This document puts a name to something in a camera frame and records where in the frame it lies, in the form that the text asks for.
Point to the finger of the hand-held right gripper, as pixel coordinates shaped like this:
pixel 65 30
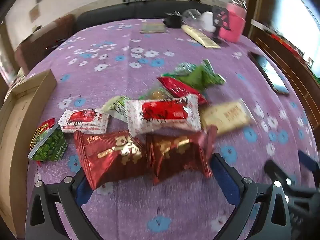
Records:
pixel 278 171
pixel 308 160

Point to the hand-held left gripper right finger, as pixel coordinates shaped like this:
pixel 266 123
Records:
pixel 221 173

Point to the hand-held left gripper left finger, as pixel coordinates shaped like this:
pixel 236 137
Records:
pixel 83 193

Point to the large red gold snack packet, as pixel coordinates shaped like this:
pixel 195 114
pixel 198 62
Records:
pixel 107 160

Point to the dark red gold snack packet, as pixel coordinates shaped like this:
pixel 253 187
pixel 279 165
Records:
pixel 177 155

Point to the cardboard box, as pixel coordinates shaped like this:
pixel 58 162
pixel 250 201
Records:
pixel 17 120

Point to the clear green candy packet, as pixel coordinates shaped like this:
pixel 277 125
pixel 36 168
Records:
pixel 186 68

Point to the beige snack packet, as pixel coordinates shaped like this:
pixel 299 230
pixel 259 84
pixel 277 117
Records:
pixel 225 117

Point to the green pea snack packet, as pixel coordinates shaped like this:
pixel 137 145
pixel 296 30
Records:
pixel 47 145

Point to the small white red snack packet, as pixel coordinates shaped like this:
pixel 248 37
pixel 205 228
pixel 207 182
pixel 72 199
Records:
pixel 82 121

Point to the purple floral tablecloth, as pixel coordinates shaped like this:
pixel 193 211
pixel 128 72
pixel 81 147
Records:
pixel 155 205

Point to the large white red snack packet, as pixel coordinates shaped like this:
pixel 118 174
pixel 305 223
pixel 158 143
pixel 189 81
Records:
pixel 160 115

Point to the pale green white snack packet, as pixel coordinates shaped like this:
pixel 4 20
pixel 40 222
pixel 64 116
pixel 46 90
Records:
pixel 116 108

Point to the black smartphone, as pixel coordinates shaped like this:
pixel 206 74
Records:
pixel 271 73

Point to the bright red snack packet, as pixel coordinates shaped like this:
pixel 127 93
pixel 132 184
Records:
pixel 180 87

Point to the brown clear snack packet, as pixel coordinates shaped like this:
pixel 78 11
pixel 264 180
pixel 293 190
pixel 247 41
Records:
pixel 157 95

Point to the cream tube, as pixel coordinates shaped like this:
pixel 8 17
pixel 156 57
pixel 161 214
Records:
pixel 200 37

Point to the bottle with pink knitted sleeve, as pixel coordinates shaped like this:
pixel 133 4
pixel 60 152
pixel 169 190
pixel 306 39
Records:
pixel 233 23

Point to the white round object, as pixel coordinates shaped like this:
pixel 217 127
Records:
pixel 207 21

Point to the brown chair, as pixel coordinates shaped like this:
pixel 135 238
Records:
pixel 42 45

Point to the black phone stand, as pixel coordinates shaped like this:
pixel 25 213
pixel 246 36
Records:
pixel 220 17

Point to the clear plastic cup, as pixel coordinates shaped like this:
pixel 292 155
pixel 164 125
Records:
pixel 190 17

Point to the small black container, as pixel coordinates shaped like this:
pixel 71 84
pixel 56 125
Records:
pixel 173 20

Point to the green paper booklet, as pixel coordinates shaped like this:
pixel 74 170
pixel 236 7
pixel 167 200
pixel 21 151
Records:
pixel 153 28

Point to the black sofa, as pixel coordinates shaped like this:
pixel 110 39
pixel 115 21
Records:
pixel 112 15

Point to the small wall plaque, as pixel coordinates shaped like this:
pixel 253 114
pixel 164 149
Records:
pixel 34 12

